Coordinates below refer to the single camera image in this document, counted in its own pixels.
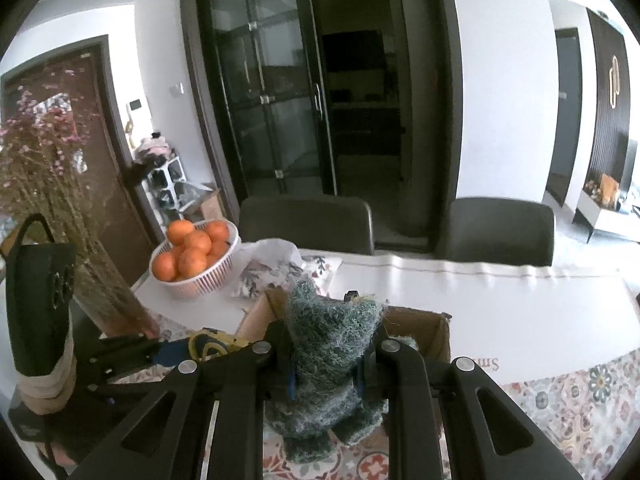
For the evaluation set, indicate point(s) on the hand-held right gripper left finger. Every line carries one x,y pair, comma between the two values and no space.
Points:
240,410

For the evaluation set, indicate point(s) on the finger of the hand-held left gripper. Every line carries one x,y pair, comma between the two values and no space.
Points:
130,365

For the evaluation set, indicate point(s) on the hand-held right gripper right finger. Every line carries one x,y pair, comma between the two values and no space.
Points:
410,410

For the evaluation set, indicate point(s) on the cardboard box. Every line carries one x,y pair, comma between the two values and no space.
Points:
435,335

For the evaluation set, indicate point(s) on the green fuzzy plush cloth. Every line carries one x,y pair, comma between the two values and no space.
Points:
325,360

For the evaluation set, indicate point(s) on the glass vase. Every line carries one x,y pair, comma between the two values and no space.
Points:
120,300

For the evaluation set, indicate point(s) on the white basket of oranges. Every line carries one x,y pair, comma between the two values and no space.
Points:
200,280

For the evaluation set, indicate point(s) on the pile of oranges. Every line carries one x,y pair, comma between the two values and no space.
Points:
192,250

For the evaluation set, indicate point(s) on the floral tissue pouch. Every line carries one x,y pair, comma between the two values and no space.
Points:
305,275

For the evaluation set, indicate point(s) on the white tissue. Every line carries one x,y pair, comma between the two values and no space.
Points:
275,252

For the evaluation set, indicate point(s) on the dried pink flower bouquet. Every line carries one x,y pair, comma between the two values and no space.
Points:
100,150

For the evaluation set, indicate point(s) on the patterned table runner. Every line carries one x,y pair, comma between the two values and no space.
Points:
575,410

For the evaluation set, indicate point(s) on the white shoe rack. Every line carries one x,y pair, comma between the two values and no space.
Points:
165,185

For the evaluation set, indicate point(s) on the pile of clothes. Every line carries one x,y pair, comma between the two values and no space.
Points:
152,147

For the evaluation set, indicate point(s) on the grey dining chair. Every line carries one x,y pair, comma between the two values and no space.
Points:
500,230
305,222

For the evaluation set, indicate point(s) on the white tv cabinet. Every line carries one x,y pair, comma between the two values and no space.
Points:
610,217

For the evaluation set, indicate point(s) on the orange box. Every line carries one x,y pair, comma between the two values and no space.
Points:
610,190

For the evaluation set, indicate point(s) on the dark interior door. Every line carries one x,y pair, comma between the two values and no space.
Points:
565,120

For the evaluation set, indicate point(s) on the dark glass sliding door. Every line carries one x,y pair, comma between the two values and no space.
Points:
310,85

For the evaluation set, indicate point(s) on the white wall intercom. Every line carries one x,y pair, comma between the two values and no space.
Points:
137,122

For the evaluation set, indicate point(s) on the white wall switch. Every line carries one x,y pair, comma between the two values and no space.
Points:
177,89

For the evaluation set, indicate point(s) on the dark slatted wall panel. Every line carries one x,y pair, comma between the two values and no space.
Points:
607,110

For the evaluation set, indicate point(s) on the gold wall ornament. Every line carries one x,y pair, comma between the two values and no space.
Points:
614,80

